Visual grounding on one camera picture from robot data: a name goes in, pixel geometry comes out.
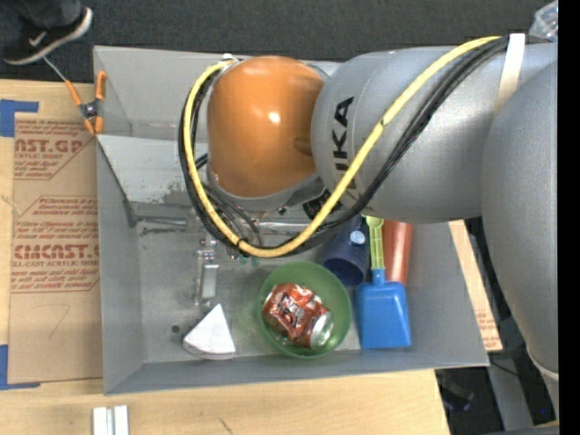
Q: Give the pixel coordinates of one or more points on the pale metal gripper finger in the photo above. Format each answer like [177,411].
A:
[208,283]

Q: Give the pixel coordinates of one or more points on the white wedge block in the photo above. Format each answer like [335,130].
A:
[210,335]

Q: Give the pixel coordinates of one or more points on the grey metal bin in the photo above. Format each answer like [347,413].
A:
[154,288]

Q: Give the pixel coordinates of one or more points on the crushed orange drink can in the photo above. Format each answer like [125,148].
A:
[294,313]

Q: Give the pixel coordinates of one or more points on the dark blue cup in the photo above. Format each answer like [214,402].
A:
[344,261]

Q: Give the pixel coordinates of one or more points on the green plastic bowl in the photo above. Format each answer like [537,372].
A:
[337,288]

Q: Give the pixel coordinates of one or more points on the brown cardboard board, red print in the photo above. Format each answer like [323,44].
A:
[50,315]

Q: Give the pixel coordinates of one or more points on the orange cup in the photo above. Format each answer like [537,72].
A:
[399,252]

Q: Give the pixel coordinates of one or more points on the person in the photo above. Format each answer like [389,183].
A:
[41,25]

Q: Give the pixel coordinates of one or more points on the black cylinder on white bracket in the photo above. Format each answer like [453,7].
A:
[315,207]

